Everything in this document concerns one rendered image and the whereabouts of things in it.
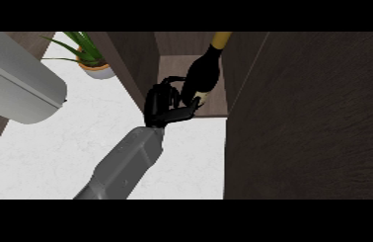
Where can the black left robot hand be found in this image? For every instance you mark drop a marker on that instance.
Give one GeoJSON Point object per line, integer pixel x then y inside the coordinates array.
{"type": "Point", "coordinates": [159, 109]}

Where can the green plant in pale pot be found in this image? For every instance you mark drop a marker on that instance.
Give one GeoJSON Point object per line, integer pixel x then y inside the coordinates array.
{"type": "Point", "coordinates": [92, 60]}

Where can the dark wooden cabinet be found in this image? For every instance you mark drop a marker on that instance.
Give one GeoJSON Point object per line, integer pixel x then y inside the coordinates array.
{"type": "Point", "coordinates": [137, 61]}

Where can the dark wooden cabinet door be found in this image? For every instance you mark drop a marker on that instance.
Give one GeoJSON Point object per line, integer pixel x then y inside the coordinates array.
{"type": "Point", "coordinates": [302, 120]}

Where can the pale grey rounded appliance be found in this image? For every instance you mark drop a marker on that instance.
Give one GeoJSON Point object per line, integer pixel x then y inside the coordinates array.
{"type": "Point", "coordinates": [25, 84]}

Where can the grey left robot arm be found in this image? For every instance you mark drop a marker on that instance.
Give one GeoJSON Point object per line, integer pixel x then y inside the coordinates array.
{"type": "Point", "coordinates": [126, 163]}

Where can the black wine bottle yellow neck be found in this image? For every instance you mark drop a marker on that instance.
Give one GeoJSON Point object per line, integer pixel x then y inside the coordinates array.
{"type": "Point", "coordinates": [203, 71]}

